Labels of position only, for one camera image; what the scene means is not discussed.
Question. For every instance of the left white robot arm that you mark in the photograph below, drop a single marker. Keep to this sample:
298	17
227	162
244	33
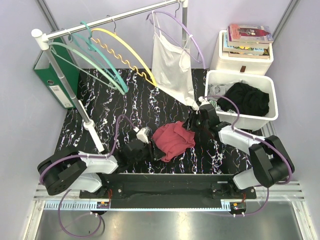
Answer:
72	169

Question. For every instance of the white laundry bin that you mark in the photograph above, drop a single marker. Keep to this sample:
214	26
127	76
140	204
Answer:
262	82

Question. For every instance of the grey garment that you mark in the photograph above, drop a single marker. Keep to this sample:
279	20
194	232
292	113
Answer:
221	90

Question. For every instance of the light green hanger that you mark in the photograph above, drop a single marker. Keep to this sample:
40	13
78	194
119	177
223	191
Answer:
94	57

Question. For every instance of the black garment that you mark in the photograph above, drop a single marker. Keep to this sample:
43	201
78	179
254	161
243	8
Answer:
249	100

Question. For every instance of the silver clothes rail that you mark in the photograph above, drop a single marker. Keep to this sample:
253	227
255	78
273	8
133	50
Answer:
43	40

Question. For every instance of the green patterned garment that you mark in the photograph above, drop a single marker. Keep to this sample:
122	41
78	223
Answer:
215	105

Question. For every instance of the purple hanger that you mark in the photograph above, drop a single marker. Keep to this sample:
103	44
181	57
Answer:
185	31

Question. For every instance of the middle book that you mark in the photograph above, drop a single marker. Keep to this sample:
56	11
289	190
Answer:
226	46

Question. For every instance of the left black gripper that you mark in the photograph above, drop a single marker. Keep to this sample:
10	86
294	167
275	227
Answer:
157	153

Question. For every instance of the black marbled mat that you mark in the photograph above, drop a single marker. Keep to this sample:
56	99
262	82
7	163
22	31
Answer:
144	105

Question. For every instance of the white tank top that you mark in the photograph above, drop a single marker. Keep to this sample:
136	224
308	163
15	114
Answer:
171	68

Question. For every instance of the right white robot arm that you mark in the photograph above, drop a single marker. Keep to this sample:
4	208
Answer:
270	161

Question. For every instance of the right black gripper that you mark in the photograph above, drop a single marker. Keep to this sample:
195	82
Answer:
189	124

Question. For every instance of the dark red tank top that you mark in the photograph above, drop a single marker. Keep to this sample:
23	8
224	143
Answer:
173	140

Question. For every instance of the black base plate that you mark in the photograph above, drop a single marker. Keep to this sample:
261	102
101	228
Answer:
125	185

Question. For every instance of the top pink book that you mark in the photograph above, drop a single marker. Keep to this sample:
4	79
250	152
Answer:
250	33

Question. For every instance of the green binder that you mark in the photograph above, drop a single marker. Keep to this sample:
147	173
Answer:
48	76

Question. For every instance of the bottom book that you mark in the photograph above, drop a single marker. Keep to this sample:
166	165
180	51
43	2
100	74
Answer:
251	54

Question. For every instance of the white storage box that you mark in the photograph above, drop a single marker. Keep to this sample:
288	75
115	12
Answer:
223	62

